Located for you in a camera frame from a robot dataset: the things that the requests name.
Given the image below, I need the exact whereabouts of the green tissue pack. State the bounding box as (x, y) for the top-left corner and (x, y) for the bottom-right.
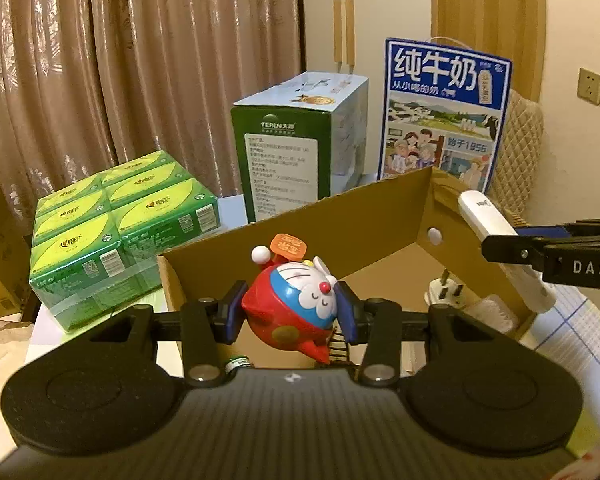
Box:
(29, 150), (220, 335)

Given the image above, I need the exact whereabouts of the white usb modem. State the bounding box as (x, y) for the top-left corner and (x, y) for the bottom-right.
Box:
(457, 191), (557, 314)

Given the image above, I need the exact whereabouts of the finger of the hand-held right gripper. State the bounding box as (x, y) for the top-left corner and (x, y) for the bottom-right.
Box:
(517, 219), (600, 238)
(481, 234), (547, 272)

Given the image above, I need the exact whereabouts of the clear plastic bag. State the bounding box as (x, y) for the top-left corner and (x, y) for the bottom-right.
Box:
(464, 294), (519, 334)

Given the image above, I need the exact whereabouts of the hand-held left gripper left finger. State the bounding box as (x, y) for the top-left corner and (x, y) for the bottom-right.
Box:
(87, 280), (248, 388)

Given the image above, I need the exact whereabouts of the beige patterned cloth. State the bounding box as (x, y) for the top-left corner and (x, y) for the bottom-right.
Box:
(0, 319), (37, 466)

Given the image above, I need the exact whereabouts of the blue milk carton box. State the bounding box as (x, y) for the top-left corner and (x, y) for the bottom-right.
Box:
(377, 37), (514, 196)

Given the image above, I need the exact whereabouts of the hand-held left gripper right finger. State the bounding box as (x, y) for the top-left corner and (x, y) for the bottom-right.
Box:
(336, 281), (501, 386)

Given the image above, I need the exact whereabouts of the beige patterned curtain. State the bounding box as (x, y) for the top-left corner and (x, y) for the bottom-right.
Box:
(0, 0), (304, 221)

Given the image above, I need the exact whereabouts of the red blue cat toy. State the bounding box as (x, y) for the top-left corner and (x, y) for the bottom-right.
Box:
(241, 232), (339, 366)

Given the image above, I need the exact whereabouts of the beige quilted chair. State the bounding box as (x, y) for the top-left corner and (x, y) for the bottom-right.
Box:
(487, 89), (545, 222)

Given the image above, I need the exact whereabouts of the green white carton box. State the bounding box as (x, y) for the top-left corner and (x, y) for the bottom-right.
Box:
(231, 72), (370, 224)

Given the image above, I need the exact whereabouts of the beige wall socket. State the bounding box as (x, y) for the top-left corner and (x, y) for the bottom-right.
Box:
(577, 67), (600, 102)

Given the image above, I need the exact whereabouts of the brown cardboard floor box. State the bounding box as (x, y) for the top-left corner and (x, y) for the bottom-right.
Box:
(0, 176), (37, 321)

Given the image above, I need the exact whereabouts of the wooden door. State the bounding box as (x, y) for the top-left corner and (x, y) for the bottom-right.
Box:
(430, 0), (548, 102)

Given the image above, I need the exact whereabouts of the checkered tablecloth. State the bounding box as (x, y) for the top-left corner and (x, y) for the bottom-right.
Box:
(25, 195), (600, 461)

